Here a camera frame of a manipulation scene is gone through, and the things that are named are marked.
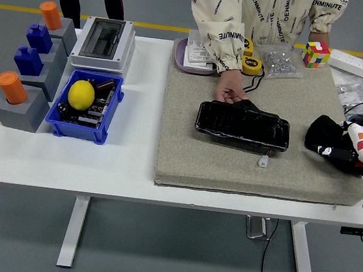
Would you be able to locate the metal bracket under table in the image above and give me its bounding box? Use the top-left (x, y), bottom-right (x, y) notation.
top-left (243, 215), bottom-right (274, 242)

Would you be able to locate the blue plastic bin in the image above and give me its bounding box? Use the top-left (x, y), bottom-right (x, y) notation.
top-left (42, 65), bottom-right (127, 148)

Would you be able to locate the yellow lemon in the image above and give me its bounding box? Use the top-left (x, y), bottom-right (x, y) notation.
top-left (66, 78), bottom-right (97, 112)

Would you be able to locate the clear bag of metal nuts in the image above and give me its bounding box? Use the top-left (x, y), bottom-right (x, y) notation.
top-left (252, 41), bottom-right (307, 84)

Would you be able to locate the white connector plug with wire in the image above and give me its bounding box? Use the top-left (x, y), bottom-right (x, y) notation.
top-left (257, 147), bottom-right (275, 170)

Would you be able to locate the grey-brown mat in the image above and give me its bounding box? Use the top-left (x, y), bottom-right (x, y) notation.
top-left (152, 36), bottom-right (363, 210)

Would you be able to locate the black strap cord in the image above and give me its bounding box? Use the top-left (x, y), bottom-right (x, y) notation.
top-left (241, 67), bottom-right (266, 95)

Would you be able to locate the person's left hand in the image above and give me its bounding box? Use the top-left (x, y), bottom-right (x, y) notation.
top-left (307, 29), bottom-right (332, 48)

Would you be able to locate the brown black rectangular component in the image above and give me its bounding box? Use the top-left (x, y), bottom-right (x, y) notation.
top-left (96, 78), bottom-right (117, 93)

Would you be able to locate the white table leg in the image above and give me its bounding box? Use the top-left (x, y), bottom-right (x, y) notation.
top-left (285, 219), bottom-right (324, 272)
top-left (55, 194), bottom-right (92, 270)

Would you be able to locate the blue block peg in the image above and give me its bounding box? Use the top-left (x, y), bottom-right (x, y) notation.
top-left (12, 44), bottom-right (46, 78)
top-left (24, 22), bottom-right (55, 55)

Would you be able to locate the black table control panel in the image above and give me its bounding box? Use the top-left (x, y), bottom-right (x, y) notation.
top-left (340, 225), bottom-right (363, 237)

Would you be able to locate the white power strip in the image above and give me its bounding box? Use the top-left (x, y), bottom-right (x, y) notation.
top-left (325, 48), bottom-right (363, 83)

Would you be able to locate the purple tray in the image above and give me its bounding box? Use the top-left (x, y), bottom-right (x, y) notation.
top-left (173, 37), bottom-right (222, 78)

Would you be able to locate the yellow tape measure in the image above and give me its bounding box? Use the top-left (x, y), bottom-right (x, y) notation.
top-left (241, 37), bottom-right (255, 57)
top-left (240, 55), bottom-right (265, 77)

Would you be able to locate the colourful puzzle cube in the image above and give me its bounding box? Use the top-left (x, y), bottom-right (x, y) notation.
top-left (300, 39), bottom-right (333, 71)

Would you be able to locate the black floor cable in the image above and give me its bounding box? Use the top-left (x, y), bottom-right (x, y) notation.
top-left (259, 217), bottom-right (280, 272)

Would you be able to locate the white switch plates stack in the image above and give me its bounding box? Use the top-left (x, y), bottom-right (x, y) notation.
top-left (183, 28), bottom-right (221, 72)

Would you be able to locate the orange cylinder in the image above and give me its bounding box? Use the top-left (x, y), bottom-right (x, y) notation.
top-left (37, 0), bottom-right (65, 32)
top-left (0, 70), bottom-right (31, 107)

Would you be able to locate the white electrical distribution box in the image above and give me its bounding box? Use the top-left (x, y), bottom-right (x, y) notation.
top-left (68, 14), bottom-right (139, 74)

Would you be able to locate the grey block holder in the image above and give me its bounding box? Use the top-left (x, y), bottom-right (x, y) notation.
top-left (35, 14), bottom-right (81, 58)
top-left (38, 36), bottom-right (72, 70)
top-left (0, 85), bottom-right (54, 135)
top-left (15, 53), bottom-right (69, 104)

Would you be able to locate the person's right hand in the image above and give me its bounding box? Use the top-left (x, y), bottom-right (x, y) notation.
top-left (212, 68), bottom-right (252, 105)

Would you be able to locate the black electronic modules pile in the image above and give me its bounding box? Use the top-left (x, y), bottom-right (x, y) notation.
top-left (58, 82), bottom-right (117, 132)

